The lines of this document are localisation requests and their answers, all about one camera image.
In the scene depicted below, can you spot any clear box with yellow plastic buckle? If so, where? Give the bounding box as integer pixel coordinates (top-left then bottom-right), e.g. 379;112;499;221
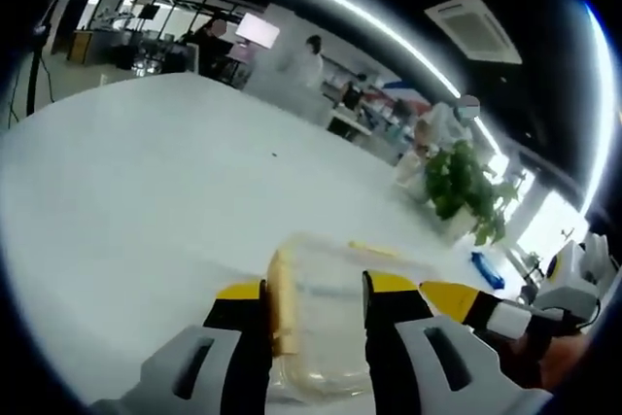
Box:
266;229;438;399

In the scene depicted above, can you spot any wall monitor screen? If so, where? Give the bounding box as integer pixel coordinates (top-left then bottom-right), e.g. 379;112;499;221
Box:
234;12;282;48

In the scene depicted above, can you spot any ceiling air conditioner vent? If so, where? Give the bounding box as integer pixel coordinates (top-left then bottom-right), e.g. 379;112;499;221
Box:
424;0;525;66

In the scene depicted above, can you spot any black tripod stand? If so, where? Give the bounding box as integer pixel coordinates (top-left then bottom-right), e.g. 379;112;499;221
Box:
24;20;51;118

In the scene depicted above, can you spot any long ceiling light strip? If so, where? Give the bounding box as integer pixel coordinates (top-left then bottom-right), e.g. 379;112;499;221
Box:
275;0;462;99

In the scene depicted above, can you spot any blue flat object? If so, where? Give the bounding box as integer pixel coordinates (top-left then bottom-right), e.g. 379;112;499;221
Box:
469;250;507;291

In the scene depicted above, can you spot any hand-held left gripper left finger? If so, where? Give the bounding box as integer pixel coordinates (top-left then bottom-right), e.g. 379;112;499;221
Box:
89;278;274;415

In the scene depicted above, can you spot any person's right hand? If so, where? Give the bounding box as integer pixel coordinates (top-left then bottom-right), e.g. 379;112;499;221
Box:
495;325;587;390

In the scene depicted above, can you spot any white counter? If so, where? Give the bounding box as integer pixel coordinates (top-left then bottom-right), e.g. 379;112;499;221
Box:
326;103;375;142

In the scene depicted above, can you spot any green potted plant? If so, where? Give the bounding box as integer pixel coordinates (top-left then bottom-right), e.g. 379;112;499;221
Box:
424;139;520;247

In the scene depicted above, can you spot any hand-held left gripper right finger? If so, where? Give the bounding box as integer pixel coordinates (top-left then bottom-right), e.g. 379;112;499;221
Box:
362;269;555;415

